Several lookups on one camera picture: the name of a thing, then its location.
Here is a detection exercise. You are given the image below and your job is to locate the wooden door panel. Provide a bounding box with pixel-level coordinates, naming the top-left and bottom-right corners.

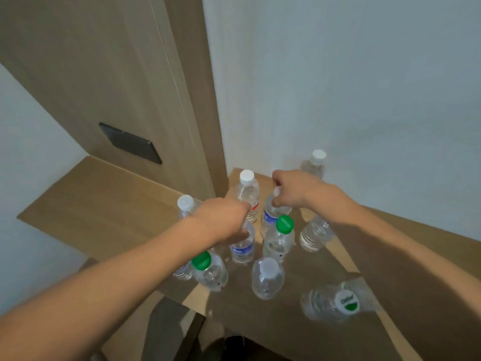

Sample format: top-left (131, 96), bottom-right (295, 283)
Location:
top-left (0, 0), bottom-right (229, 201)

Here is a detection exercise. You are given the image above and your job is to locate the person's left hand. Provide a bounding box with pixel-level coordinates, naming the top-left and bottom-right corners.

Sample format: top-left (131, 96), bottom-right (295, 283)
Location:
top-left (191, 198), bottom-right (252, 251)

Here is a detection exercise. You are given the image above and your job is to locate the cluster of clear plastic bottles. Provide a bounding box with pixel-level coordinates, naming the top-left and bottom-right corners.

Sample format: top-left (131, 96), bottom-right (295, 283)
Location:
top-left (172, 149), bottom-right (377, 323)

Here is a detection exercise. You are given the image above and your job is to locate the person's right hand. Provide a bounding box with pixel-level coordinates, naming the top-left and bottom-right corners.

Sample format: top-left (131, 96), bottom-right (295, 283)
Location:
top-left (271, 169), bottom-right (336, 219)

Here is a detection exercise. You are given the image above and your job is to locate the person's left forearm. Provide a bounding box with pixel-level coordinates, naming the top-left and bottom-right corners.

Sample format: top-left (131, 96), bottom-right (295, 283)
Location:
top-left (0, 216), bottom-right (213, 361)

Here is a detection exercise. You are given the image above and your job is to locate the person's right forearm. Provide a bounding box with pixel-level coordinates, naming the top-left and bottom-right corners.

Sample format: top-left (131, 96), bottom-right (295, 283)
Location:
top-left (324, 186), bottom-right (481, 329)

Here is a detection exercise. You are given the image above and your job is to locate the blue label water bottle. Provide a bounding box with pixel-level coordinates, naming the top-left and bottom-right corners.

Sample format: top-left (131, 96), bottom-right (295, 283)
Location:
top-left (229, 220), bottom-right (257, 265)
top-left (260, 186), bottom-right (293, 239)

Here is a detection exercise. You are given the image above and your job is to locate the dark metal door plate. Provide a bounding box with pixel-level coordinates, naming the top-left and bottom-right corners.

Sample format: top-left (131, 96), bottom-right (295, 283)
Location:
top-left (98, 122), bottom-right (163, 165)

